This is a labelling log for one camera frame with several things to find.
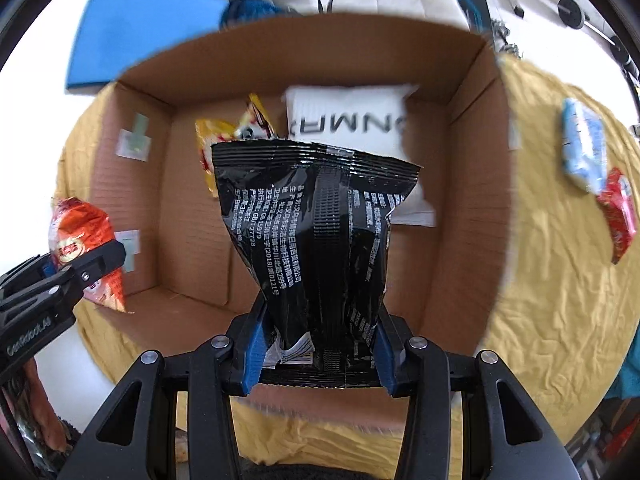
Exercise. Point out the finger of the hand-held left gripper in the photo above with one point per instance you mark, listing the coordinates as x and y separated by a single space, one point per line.
30 267
100 260

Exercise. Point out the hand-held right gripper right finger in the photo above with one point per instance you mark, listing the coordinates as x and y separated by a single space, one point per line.
385 362

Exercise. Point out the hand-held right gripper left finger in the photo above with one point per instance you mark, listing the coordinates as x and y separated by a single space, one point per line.
253 355

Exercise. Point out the orange snack packet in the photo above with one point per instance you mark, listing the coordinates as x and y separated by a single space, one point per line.
75 230

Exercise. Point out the cardboard box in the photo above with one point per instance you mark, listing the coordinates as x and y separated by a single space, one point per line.
195 220

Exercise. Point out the black snack bag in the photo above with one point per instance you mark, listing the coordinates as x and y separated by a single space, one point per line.
310 240

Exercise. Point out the yellow snack packet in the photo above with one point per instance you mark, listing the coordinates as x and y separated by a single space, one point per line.
215 140

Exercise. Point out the yellow cloth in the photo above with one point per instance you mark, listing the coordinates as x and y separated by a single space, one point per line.
560 285

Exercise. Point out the blue foam mat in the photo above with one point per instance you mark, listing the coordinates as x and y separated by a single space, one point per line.
135 35

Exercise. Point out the teal cloth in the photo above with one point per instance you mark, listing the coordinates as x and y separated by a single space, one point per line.
629 377

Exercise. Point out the white packet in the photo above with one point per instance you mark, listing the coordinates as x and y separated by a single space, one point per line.
345 115

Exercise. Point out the red snack packet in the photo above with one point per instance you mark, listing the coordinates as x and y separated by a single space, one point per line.
619 210

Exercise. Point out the blue knitted fabric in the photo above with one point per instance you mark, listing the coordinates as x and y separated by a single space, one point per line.
247 10

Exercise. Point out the light blue snack packet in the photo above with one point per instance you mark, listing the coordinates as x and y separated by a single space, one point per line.
582 147

